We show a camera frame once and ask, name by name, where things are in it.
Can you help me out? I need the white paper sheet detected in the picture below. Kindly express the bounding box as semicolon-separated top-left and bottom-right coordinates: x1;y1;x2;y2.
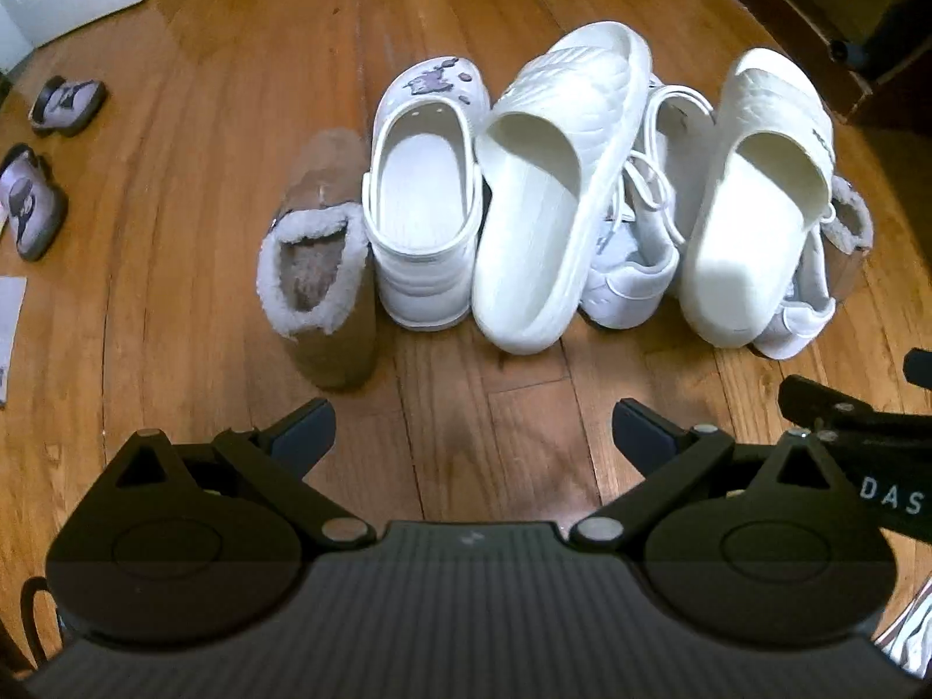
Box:
0;276;29;409

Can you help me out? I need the white sneaker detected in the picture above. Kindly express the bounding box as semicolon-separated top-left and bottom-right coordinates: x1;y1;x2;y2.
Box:
581;76;711;330
752;233;838;361

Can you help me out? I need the brown fur-lined slipper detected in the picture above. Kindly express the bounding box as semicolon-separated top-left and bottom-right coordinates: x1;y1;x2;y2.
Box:
257;129;377;390
828;175;876;301

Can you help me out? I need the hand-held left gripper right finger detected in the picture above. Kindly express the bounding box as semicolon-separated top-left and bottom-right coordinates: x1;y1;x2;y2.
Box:
568;399;831;553

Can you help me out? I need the dark wooden shelf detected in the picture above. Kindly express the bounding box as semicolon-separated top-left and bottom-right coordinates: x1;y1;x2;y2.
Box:
734;0;932;126

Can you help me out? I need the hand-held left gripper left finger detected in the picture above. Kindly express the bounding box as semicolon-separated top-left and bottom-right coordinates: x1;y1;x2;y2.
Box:
109;399;378;550

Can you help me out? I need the white clog with charms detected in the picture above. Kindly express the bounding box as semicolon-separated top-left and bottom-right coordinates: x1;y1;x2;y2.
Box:
361;56;491;329

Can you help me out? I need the black stand leg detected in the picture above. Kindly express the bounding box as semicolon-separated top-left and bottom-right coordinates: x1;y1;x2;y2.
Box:
830;36;932;84

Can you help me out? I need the white cloth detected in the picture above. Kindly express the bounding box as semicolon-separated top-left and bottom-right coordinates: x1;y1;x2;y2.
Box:
872;574;932;680

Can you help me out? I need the black cable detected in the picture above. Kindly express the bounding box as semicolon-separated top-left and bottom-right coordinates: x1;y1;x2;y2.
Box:
20;574;61;671

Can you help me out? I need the white slide sandal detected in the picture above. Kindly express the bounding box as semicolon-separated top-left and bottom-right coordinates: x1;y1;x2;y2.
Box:
471;22;654;357
679;48;836;348

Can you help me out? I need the purple sandal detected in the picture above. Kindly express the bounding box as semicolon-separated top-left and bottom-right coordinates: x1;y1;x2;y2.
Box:
0;143;69;262
29;76;110;138

